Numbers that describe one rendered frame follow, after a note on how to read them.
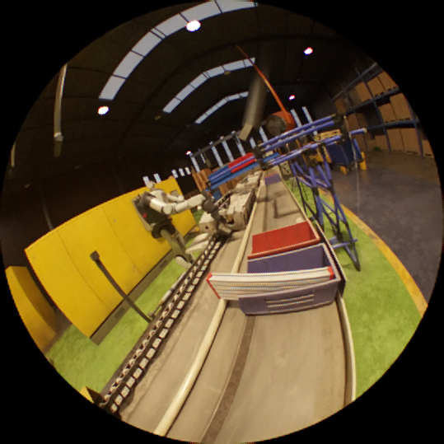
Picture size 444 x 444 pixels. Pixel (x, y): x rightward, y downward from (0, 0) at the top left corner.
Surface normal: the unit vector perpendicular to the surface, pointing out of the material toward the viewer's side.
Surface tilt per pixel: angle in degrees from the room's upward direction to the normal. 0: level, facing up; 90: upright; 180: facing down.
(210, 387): 0
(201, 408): 0
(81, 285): 90
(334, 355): 1
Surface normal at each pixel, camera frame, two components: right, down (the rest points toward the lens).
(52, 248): 0.87, -0.26
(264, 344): -0.40, -0.87
